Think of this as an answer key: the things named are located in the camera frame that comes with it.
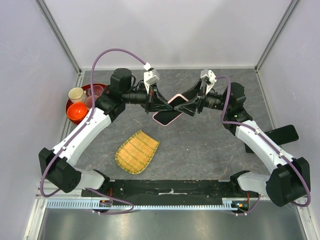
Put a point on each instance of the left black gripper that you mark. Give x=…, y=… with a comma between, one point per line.
x=152, y=104

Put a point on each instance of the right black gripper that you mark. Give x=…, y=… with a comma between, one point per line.
x=192, y=93

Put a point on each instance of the pink case smartphone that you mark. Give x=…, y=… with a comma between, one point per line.
x=164, y=118

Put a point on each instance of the black smartphone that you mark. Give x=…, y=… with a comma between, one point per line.
x=283, y=135

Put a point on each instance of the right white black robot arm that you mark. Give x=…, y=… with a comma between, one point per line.
x=288, y=180

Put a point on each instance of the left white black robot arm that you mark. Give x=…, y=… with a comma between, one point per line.
x=58, y=164

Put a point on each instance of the black folding phone stand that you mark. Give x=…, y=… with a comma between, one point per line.
x=248, y=149

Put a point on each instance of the woven bamboo tray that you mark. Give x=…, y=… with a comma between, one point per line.
x=136, y=153

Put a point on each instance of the small red lidded dish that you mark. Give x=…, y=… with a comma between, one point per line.
x=97, y=91

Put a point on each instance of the dark red small saucer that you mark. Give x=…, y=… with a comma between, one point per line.
x=90, y=100

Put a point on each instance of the red round lacquer tray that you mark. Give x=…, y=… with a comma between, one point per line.
x=85, y=87

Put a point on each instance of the orange bowl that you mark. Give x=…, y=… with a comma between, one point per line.
x=77, y=112

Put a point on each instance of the beige cup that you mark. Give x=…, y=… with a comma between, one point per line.
x=77, y=95

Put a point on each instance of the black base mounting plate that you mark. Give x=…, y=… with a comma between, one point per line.
x=171, y=192

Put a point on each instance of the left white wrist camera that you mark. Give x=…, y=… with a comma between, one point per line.
x=150, y=76

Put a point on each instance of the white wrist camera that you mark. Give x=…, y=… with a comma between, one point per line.
x=208, y=80
x=150, y=76

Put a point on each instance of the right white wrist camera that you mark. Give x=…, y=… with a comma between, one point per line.
x=208, y=80

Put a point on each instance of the slotted cable duct rail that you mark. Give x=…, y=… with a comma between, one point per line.
x=101, y=204

